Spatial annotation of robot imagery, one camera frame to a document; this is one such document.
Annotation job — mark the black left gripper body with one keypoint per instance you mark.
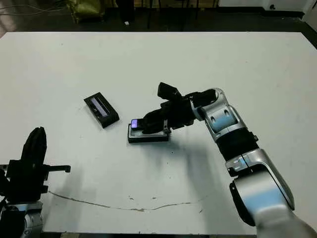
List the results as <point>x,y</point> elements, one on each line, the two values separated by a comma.
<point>27,182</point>

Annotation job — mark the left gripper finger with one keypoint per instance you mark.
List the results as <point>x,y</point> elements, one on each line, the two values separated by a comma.
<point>42,148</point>
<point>29,148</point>

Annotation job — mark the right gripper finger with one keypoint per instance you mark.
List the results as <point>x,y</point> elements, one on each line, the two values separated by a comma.
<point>153,127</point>
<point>154,116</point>

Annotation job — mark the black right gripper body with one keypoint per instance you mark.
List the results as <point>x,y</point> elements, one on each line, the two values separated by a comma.
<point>179,112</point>

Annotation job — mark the black box lid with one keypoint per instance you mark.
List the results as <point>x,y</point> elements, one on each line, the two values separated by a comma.
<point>102,110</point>

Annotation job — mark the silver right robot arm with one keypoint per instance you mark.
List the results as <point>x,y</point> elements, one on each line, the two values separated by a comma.
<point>247,153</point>

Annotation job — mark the black box with white insert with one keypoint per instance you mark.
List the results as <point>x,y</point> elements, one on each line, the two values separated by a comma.
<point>148,139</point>

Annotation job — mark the black upright leg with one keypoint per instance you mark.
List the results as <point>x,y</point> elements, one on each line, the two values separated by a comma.
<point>127,10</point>

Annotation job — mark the yellow-green bag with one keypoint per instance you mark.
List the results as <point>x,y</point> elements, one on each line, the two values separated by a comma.
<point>86,10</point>

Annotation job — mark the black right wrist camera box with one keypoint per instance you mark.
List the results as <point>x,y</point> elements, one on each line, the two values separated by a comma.
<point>168,91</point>

